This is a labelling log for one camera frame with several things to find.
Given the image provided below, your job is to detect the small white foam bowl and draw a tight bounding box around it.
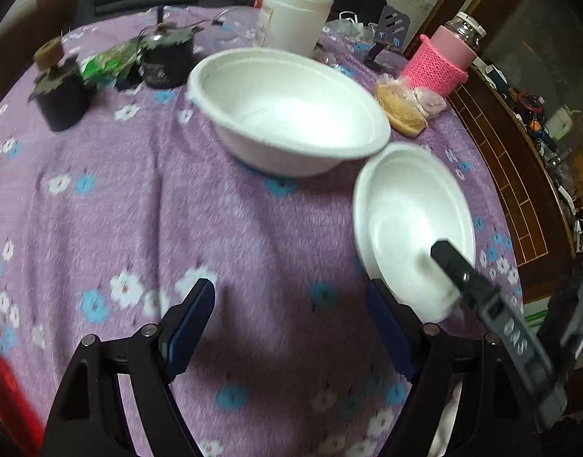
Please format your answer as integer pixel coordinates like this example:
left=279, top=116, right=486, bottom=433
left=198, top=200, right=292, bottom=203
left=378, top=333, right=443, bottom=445
left=352, top=142, right=476, bottom=323

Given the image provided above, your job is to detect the large white foam bowl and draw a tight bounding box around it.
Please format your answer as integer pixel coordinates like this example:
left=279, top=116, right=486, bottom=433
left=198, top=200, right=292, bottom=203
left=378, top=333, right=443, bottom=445
left=187, top=48, right=390, bottom=177

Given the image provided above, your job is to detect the red scalloped plate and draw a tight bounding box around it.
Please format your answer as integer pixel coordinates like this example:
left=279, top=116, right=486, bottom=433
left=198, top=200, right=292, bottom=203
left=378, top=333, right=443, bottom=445
left=0, top=353, right=44, bottom=456

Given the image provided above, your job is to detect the wooden sideboard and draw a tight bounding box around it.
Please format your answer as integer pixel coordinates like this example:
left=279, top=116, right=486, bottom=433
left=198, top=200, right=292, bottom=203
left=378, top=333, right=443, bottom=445
left=449, top=68, right=575, bottom=301

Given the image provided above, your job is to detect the purple floral tablecloth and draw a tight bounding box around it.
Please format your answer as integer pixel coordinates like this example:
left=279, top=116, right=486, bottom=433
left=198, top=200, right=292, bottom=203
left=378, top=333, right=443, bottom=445
left=0, top=5, right=526, bottom=457

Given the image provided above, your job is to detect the bagged bread bun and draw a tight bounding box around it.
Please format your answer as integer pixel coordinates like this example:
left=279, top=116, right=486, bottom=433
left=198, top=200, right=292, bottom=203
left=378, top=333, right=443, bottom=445
left=374, top=74, right=448, bottom=138

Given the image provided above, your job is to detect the pink sleeved thermos bottle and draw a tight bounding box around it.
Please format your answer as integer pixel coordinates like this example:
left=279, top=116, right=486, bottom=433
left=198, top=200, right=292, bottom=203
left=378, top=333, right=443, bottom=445
left=400, top=11, right=487, bottom=97

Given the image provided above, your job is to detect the black pot with cork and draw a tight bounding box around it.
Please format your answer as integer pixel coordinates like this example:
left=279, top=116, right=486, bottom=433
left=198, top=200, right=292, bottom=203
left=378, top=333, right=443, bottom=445
left=28, top=37, right=96, bottom=132

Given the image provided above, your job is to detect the black phone stand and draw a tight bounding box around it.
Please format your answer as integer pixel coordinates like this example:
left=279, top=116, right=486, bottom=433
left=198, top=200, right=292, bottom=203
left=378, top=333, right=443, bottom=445
left=364, top=5, right=410, bottom=71

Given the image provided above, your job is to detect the green snack wrapper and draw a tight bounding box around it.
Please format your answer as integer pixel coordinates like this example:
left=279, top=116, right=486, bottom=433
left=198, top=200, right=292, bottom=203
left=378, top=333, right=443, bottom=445
left=81, top=38, right=140, bottom=89

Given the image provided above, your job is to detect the brown armchair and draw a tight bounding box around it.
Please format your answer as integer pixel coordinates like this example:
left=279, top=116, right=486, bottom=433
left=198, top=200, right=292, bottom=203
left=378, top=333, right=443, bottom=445
left=0, top=0, right=77, bottom=100

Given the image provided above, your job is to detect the black round tin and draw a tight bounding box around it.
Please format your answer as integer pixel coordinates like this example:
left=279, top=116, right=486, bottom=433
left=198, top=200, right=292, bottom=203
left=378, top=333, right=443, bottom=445
left=138, top=24, right=202, bottom=90

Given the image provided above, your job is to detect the white plastic jar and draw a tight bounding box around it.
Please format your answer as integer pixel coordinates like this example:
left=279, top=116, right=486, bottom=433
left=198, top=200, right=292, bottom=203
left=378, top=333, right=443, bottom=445
left=255, top=0, right=334, bottom=57

